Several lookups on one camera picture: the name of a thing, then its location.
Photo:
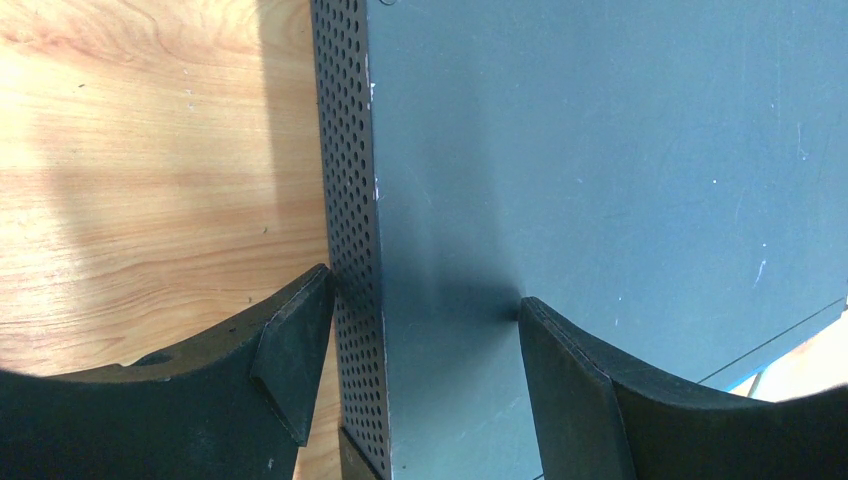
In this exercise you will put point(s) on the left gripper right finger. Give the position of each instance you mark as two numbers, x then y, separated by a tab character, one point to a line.
601	413

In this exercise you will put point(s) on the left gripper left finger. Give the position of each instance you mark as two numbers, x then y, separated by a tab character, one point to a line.
235	401

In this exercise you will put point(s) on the dark blue network switch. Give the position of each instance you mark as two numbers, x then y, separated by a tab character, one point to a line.
669	175

